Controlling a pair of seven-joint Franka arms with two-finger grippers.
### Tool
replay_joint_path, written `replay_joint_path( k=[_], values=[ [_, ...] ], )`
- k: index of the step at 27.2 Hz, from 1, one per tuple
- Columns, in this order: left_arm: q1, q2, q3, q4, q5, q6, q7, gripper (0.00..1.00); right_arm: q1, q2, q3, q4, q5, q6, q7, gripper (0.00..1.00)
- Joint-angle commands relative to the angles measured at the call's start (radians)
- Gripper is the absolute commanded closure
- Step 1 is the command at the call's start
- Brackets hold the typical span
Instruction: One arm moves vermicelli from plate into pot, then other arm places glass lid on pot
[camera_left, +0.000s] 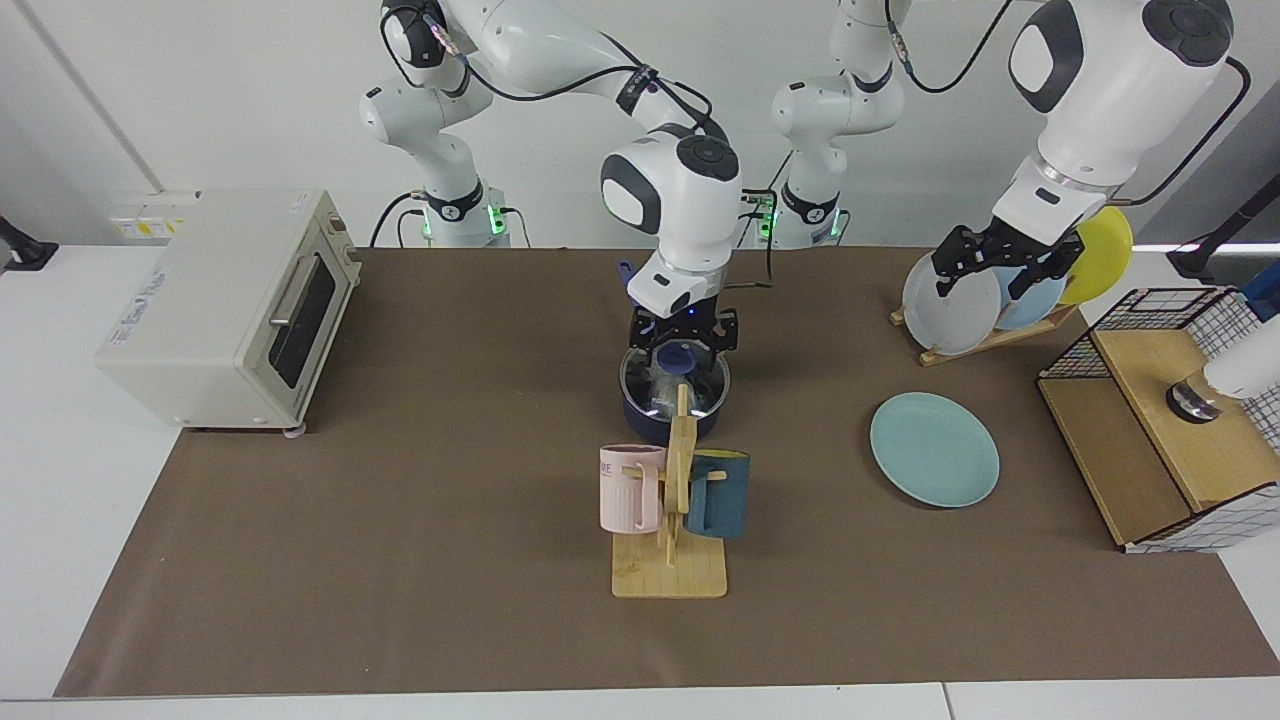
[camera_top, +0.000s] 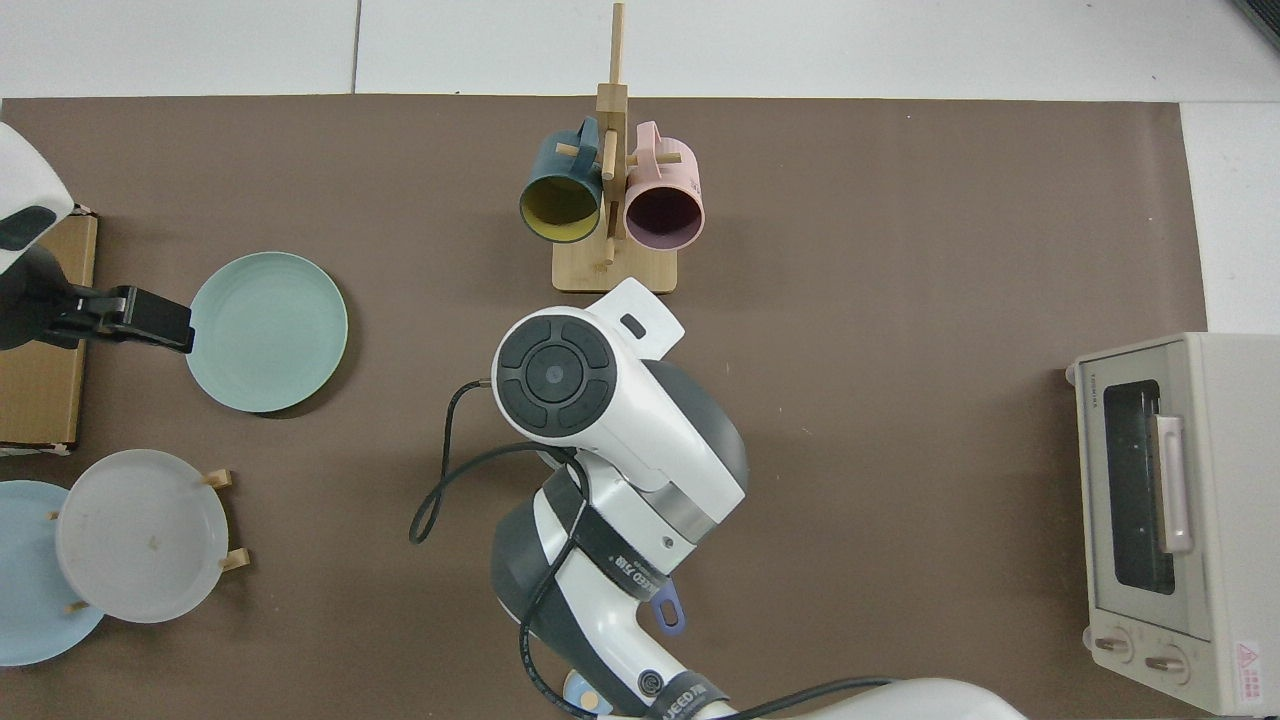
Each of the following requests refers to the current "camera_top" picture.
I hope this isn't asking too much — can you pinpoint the small blue round thing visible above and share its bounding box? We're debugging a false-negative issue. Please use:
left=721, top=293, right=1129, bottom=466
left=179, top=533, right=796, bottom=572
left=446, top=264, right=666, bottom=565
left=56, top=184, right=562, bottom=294
left=563, top=668, right=613, bottom=717

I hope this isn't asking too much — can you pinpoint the pale toaster oven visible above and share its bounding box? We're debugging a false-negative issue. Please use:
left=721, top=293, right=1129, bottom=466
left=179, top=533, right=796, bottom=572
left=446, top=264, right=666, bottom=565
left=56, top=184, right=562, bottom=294
left=1065, top=332, right=1280, bottom=717

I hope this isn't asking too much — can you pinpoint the black pot with blue handle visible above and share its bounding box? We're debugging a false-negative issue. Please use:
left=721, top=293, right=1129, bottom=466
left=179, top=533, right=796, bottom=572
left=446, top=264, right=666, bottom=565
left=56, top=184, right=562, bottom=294
left=650, top=578, right=689, bottom=637

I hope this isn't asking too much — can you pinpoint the pink cup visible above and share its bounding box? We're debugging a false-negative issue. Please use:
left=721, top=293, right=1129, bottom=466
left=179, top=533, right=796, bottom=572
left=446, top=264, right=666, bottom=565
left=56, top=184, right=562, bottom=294
left=624, top=121, right=706, bottom=251

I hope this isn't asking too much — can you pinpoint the dark teal cup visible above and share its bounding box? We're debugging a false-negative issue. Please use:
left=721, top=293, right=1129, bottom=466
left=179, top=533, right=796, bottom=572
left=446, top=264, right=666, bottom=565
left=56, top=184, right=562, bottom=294
left=518, top=117, right=605, bottom=244

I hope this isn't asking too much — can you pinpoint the wooden plate rack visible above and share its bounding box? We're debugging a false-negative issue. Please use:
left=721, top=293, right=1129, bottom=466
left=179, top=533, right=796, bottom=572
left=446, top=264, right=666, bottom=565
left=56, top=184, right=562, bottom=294
left=46, top=468, right=251, bottom=614

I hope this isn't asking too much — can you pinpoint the dark grey corner object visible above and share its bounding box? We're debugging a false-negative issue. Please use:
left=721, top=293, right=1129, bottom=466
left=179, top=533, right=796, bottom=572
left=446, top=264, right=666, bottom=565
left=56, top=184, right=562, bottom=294
left=1235, top=0, right=1280, bottom=47

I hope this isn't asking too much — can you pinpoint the wire basket with wooden floor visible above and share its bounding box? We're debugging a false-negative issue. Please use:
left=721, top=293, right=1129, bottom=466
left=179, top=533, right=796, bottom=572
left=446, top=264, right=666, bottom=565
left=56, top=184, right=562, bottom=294
left=0, top=205, right=99, bottom=457

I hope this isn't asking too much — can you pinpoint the light blue plate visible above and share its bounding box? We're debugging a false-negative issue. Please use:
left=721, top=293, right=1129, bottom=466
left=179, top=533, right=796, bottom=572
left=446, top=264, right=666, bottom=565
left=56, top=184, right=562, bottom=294
left=0, top=480, right=106, bottom=668

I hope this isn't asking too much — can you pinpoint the pale green plate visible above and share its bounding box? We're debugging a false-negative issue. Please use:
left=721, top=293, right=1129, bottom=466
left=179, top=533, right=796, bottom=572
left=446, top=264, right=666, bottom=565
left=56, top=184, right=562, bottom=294
left=186, top=251, right=349, bottom=414

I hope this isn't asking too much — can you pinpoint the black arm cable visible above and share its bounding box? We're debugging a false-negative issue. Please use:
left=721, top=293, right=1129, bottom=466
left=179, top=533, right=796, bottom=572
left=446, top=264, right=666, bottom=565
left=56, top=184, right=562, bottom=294
left=408, top=377, right=901, bottom=720

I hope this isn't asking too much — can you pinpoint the wooden cup stand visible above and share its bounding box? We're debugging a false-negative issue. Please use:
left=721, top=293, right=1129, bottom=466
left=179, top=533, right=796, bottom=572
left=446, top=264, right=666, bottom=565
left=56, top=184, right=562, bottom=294
left=551, top=2, right=679, bottom=295

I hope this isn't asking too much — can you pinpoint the brown table cloth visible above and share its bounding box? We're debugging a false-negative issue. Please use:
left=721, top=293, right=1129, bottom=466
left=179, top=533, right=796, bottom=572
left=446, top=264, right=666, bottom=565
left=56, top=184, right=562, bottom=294
left=0, top=96, right=1209, bottom=720

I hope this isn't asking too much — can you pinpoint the grey plate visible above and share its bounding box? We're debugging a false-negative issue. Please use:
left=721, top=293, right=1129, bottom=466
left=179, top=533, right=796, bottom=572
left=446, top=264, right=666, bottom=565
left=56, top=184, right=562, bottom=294
left=55, top=449, right=230, bottom=624

